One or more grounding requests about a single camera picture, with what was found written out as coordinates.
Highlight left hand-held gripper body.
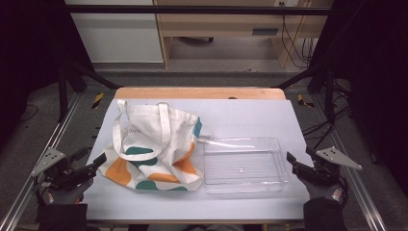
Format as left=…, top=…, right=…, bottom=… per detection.
left=31, top=147, right=98, bottom=193

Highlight pale table mat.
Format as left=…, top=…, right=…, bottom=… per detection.
left=82, top=98, right=315, bottom=222

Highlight thin black floor cable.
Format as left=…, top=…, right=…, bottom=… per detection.
left=18, top=103, right=39, bottom=123

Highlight aluminium rail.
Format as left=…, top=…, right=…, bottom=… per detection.
left=0, top=91, right=82, bottom=231
left=311, top=93, right=388, bottom=231

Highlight black floor cables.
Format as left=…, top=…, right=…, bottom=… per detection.
left=302, top=79, right=354, bottom=152

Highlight person's left hand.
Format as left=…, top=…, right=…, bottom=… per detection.
left=38, top=177, right=94, bottom=207

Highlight black curtain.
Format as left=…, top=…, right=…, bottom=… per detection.
left=0, top=0, right=96, bottom=147
left=311, top=0, right=408, bottom=189

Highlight white orange green tote bag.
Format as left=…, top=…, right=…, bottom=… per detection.
left=98, top=98, right=206, bottom=193

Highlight person's right hand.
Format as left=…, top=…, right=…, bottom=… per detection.
left=300, top=179, right=349, bottom=205

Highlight light wooden desk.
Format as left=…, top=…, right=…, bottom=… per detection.
left=153, top=0, right=335, bottom=69

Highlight white cabinet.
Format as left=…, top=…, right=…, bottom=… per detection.
left=64, top=0, right=165, bottom=64

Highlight black hanging cables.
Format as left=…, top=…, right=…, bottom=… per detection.
left=280, top=1, right=318, bottom=69

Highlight wooden table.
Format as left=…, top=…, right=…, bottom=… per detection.
left=86, top=86, right=306, bottom=225

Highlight clear plastic container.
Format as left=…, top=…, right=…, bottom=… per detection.
left=202, top=137, right=291, bottom=195

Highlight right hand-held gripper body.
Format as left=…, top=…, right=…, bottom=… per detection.
left=293, top=145, right=364, bottom=188

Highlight black horizontal frame bar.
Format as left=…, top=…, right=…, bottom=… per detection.
left=63, top=4, right=333, bottom=16

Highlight black frame strut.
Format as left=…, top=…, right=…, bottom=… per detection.
left=274, top=63, right=337, bottom=123
left=57, top=60, right=124, bottom=123

